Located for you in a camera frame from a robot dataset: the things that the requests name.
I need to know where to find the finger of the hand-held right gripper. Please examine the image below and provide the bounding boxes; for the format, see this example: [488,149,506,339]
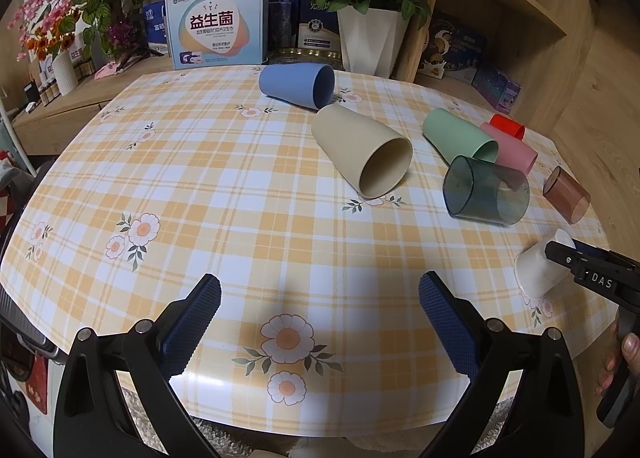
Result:
[570,237,610,259]
[544,240,584,273]

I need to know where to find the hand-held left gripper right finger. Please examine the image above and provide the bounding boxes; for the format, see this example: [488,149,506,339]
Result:
[418,270,586,458]

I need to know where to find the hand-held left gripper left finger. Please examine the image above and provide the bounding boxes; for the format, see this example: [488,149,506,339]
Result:
[52,274,223,458]

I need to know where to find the white cup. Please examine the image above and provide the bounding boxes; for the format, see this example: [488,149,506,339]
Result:
[515,229,577,297]

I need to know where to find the brown transparent cup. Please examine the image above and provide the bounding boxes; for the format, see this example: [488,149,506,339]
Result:
[543,166,592,225]

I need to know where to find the dark teal transparent cup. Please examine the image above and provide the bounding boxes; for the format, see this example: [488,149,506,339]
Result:
[443,155,531,226]

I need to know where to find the pink cup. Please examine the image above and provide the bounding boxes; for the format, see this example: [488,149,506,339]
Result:
[479,122,539,175]

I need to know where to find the red cup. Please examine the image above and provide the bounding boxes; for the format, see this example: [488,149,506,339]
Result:
[489,114,527,141]

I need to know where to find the green cup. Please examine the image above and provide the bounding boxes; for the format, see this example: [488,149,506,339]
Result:
[422,108,500,165]

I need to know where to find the beige cup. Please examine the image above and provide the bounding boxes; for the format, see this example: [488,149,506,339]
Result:
[311,104,414,199]

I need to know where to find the blue cup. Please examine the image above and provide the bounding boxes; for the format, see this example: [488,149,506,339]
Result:
[258,63,336,112]

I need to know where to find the person's right hand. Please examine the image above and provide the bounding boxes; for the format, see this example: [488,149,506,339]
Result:
[595,320,640,399]

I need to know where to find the yellow plaid floral tablecloth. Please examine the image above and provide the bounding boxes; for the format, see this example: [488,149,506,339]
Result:
[0,65,621,435]

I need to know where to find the purple box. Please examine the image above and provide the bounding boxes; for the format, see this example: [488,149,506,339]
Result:
[472,66,522,113]

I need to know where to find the dark blue moon picture box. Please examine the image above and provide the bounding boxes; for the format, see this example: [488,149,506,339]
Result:
[417,12,489,82]

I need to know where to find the wooden shelf unit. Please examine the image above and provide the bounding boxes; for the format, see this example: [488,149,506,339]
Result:
[394,0,598,139]

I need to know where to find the low wooden cabinet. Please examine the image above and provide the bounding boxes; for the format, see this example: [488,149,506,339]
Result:
[11,56,177,157]

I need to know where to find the white pole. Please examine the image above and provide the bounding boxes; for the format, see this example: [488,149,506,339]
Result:
[0,96,39,175]

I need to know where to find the pink cloth item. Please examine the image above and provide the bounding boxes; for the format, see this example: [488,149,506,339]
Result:
[94,62,127,82]

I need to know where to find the pink flowers in ribbed vase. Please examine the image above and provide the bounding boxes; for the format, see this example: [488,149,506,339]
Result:
[10,0,191,96]

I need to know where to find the red roses in white vase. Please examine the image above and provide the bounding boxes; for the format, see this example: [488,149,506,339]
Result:
[265,0,437,79]

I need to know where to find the gold round tray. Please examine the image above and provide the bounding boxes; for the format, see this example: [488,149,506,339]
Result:
[267,48,344,70]

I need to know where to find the blue and white box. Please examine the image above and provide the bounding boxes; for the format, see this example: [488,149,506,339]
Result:
[142,0,172,56]

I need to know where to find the large white pastel box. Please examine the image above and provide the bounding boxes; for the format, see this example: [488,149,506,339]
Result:
[165,0,267,70]

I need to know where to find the navy box with round emblem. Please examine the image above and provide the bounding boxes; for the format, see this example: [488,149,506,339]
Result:
[297,0,344,51]

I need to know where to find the dark blue patterned box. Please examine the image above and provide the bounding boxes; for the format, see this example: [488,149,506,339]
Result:
[235,0,302,51]

